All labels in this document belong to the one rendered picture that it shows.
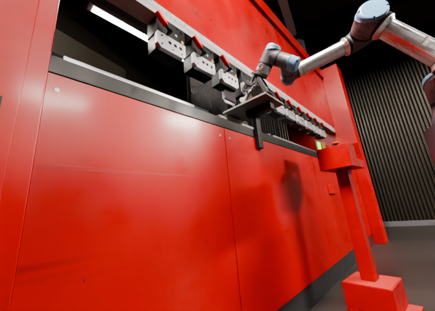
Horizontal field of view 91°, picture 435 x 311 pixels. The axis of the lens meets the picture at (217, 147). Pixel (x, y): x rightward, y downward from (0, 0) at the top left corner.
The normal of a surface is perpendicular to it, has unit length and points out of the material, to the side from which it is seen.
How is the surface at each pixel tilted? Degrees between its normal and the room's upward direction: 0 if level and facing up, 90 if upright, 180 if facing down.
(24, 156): 90
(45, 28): 90
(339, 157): 90
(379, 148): 90
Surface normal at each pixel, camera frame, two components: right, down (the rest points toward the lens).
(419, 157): -0.50, -0.20
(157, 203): 0.72, -0.25
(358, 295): -0.76, -0.12
